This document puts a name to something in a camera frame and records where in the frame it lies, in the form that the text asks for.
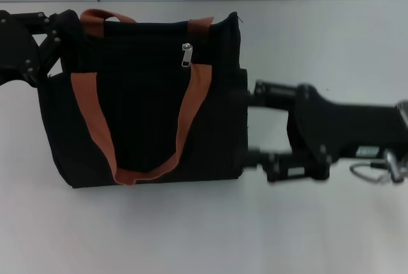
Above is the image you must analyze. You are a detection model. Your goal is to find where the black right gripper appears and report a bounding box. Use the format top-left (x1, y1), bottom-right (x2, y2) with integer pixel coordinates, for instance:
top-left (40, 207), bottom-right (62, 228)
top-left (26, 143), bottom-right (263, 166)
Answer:
top-left (242, 79), bottom-right (408, 184)

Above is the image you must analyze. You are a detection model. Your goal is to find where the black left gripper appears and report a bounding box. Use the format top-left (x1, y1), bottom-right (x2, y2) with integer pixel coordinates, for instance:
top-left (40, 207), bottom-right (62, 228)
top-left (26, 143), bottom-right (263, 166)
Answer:
top-left (0, 10), bottom-right (79, 86)

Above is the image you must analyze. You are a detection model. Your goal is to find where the black bag with brown handles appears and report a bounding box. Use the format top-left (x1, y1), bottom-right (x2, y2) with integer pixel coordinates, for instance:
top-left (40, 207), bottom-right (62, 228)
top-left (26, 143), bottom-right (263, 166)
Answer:
top-left (37, 8), bottom-right (249, 190)

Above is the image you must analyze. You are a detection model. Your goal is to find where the black cable with metal plugs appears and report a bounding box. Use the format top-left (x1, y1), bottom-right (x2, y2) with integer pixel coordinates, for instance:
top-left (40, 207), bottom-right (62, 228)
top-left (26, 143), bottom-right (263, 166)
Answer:
top-left (349, 149), bottom-right (408, 186)

